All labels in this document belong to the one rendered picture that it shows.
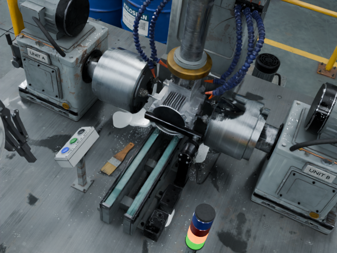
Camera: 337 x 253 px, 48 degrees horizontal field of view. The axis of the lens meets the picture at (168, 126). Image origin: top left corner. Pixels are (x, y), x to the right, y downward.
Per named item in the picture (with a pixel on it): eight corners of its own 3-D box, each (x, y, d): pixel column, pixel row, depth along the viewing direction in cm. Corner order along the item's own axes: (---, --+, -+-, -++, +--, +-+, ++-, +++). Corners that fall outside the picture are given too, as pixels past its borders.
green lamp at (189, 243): (189, 229, 125) (191, 222, 121) (206, 237, 123) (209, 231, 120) (182, 244, 121) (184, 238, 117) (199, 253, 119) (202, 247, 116)
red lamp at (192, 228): (194, 216, 118) (196, 208, 114) (212, 224, 117) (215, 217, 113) (186, 231, 114) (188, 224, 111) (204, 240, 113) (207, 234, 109)
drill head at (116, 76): (97, 68, 189) (95, 24, 171) (162, 95, 182) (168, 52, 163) (66, 98, 173) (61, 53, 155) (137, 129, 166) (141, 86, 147)
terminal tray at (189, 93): (178, 78, 167) (180, 65, 161) (200, 87, 165) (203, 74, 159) (166, 94, 159) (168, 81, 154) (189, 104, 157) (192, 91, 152)
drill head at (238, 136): (201, 111, 177) (212, 70, 159) (286, 146, 169) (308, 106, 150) (180, 147, 161) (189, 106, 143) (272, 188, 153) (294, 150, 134)
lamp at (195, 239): (191, 222, 121) (194, 216, 118) (209, 231, 120) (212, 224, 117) (184, 238, 117) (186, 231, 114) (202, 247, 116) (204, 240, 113)
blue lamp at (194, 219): (196, 208, 114) (199, 201, 111) (215, 217, 113) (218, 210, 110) (188, 224, 111) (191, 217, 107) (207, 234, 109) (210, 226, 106)
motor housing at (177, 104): (165, 99, 179) (170, 68, 165) (202, 115, 175) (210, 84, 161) (146, 127, 166) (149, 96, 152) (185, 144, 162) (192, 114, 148)
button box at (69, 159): (87, 136, 149) (79, 126, 146) (100, 136, 145) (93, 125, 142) (60, 167, 138) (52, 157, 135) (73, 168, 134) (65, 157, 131)
